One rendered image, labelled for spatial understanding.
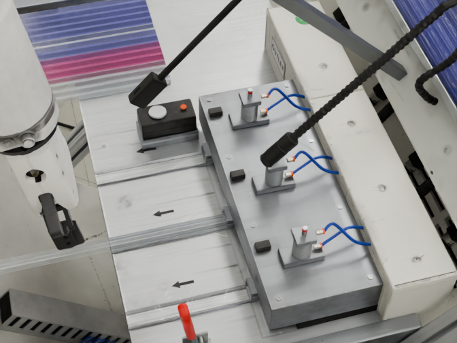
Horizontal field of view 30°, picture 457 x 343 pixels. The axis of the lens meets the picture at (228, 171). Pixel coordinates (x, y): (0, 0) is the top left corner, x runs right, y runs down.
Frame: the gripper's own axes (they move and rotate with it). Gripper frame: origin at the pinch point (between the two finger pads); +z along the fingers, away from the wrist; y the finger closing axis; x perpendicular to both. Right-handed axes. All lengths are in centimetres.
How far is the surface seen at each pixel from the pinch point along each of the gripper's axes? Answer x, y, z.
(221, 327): -13.6, -14.6, 11.6
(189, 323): -10.5, -17.8, 2.3
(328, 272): -27.2, -14.0, 7.5
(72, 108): 16, 154, 143
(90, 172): 14, 124, 145
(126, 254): -4.9, -1.8, 10.3
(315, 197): -29.2, -3.3, 7.8
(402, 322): -34.0, -20.0, 13.4
